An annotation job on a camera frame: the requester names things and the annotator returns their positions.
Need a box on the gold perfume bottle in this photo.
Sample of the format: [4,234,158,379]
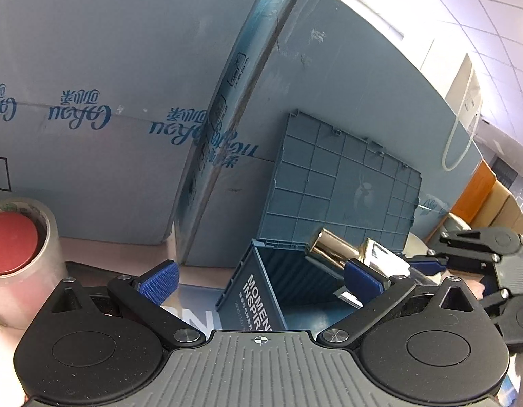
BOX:
[306,228,410,279]

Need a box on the grey white travel mug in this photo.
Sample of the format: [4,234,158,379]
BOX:
[434,212,471,240]

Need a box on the orange cardboard box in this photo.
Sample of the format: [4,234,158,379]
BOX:
[451,159,496,224]

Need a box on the brown cardboard box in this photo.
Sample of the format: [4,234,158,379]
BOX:
[469,180,523,235]

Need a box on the clear packing tape roll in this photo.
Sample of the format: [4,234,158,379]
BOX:
[0,198,67,329]

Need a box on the red round lid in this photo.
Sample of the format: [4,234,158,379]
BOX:
[0,212,39,276]

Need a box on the blue plastic storage crate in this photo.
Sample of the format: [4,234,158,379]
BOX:
[216,112,422,334]

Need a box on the white paper shopping bag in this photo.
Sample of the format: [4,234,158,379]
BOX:
[441,53,482,172]

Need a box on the right blue cardboard box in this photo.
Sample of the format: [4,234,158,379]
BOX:
[175,0,481,267]

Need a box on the blue cardboard box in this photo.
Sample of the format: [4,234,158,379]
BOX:
[175,0,481,267]
[0,0,259,245]

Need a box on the left blue cardboard box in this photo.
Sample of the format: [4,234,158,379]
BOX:
[0,0,259,245]

